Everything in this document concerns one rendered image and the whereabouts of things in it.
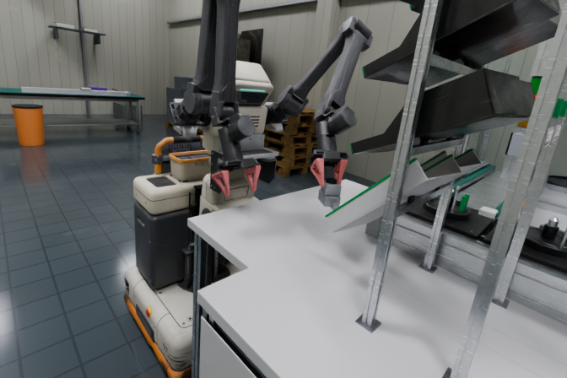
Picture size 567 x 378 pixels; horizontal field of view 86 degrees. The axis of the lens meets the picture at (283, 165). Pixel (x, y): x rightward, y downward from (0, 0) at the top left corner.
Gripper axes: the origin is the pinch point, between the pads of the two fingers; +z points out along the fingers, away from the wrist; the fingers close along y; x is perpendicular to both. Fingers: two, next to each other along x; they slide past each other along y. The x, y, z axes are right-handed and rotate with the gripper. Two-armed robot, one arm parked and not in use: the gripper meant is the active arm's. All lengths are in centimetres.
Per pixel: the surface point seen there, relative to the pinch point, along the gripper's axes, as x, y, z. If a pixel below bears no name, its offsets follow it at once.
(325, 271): 6.0, -1.6, 21.8
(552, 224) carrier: -10, 57, 12
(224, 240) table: 17.9, -28.0, 11.8
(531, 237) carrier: -7, 53, 15
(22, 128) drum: 381, -335, -231
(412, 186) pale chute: -28.4, 4.5, 11.7
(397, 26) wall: 177, 188, -314
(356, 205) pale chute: -15.0, -0.4, 10.8
